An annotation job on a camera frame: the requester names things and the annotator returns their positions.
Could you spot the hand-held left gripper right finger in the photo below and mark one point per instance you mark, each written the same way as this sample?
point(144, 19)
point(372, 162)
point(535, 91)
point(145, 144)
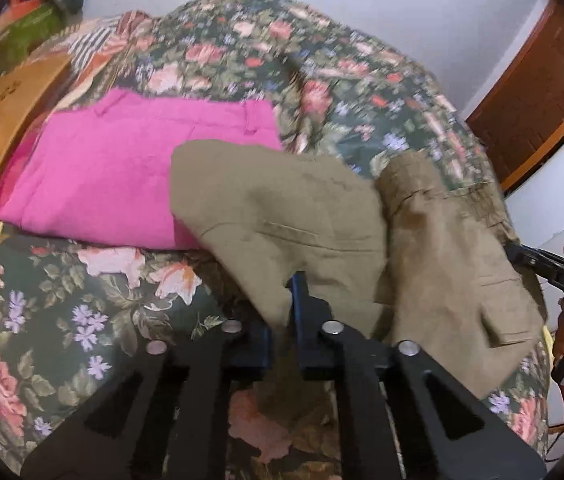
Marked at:
point(302, 310)

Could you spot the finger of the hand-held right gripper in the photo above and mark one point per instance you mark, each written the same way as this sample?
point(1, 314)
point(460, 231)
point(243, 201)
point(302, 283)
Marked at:
point(527, 259)

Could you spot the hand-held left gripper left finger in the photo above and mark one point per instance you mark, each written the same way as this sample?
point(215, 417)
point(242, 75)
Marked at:
point(247, 355)

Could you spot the olive green pants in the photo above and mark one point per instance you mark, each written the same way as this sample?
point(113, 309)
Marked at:
point(272, 210)

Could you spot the pink pants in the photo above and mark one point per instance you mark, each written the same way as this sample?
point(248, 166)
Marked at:
point(112, 170)

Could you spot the white appliance with stickers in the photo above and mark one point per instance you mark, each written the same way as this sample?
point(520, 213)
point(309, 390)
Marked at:
point(562, 245)

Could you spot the wooden door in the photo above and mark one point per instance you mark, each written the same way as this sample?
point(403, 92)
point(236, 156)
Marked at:
point(537, 100)

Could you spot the floral bedspread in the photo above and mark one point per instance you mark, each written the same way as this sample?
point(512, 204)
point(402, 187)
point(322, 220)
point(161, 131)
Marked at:
point(87, 310)

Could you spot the striped cloth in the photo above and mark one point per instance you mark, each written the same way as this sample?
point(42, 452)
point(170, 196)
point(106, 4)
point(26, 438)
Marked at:
point(97, 45)

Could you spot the wooden lap desk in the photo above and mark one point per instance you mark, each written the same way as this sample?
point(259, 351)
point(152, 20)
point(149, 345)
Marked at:
point(2, 110)

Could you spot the green storage bag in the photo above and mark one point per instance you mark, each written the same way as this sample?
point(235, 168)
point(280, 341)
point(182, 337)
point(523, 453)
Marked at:
point(22, 30)

